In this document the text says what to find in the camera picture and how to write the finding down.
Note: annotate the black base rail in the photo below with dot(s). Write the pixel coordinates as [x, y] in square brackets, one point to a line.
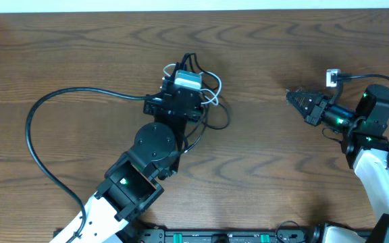
[158, 235]

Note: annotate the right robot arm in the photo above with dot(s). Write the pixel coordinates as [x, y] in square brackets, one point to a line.
[365, 147]

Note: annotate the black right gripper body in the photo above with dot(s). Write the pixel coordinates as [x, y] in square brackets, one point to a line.
[319, 110]

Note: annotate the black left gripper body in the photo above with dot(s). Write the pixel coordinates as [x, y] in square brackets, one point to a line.
[155, 109]

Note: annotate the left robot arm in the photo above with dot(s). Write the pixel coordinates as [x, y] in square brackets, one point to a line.
[131, 184]

